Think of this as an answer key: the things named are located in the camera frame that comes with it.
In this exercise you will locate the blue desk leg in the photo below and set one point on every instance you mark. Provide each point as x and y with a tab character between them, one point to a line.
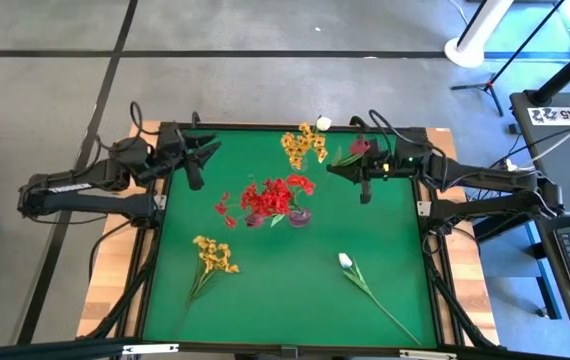
545	280

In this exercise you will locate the green table mat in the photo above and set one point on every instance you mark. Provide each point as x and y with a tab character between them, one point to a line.
275	310

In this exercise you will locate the pink ribbed glass vase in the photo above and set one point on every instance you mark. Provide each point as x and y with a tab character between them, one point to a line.
301	218

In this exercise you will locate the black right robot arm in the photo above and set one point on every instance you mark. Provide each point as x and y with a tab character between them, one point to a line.
485	177

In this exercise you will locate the black beam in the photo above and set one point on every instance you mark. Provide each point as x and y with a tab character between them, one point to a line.
40	351

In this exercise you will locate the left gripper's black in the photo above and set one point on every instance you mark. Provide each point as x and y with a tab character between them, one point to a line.
175	147

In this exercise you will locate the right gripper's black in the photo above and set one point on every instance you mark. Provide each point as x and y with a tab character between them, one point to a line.
382	162

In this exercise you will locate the black aluminium table frame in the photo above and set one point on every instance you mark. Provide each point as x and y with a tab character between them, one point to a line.
265	126

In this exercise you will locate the white paper number label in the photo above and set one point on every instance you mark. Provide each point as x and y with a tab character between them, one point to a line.
545	116

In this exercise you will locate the white post with round base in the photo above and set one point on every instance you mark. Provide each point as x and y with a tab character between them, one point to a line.
470	50

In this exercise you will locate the thick black slanted pole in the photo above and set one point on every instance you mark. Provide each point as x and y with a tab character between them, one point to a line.
565	72

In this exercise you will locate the yellow artificial flower bunch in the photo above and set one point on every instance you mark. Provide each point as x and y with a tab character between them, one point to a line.
297	147
212	257

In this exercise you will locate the grey desk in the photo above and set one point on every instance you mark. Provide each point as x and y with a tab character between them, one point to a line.
555	160

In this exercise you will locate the silver metal bracket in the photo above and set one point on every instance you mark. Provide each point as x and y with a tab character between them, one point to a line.
150	348
427	354

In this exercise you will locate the white artificial tulip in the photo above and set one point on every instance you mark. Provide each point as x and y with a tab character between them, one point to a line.
323	123
345	260

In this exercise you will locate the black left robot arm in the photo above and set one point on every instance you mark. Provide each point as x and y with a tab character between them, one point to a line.
90	202

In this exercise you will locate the small black box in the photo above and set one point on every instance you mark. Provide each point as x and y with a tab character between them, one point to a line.
513	129

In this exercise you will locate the black tripod stand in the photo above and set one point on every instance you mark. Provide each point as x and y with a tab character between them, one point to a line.
488	86

